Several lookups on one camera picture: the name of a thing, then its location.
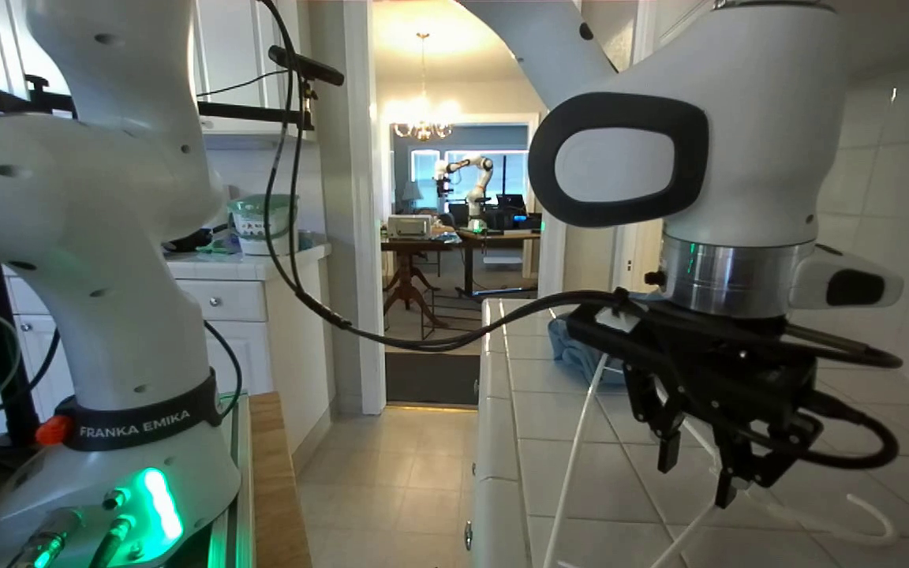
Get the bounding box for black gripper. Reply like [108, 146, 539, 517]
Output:
[621, 301, 827, 510]

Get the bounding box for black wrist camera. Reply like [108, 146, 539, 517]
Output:
[562, 301, 647, 357]

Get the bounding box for black boom rod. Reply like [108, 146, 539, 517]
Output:
[0, 71, 314, 135]

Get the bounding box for long black cable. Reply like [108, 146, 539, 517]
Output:
[252, 0, 647, 357]

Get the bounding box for white base cabinet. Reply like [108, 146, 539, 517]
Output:
[0, 242, 331, 449]

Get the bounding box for black camera bar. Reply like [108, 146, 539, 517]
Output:
[266, 44, 348, 87]

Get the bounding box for black looped cable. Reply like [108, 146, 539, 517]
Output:
[767, 319, 905, 474]

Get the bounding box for dark wooden table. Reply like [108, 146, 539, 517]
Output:
[378, 227, 542, 342]

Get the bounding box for white panelled upper cabinets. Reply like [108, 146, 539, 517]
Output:
[187, 0, 307, 119]

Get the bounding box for glass chandelier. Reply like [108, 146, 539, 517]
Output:
[387, 29, 456, 146]

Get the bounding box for black computer monitor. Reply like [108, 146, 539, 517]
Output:
[493, 194, 542, 236]

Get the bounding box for white green bucket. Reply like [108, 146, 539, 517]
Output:
[230, 194, 299, 256]

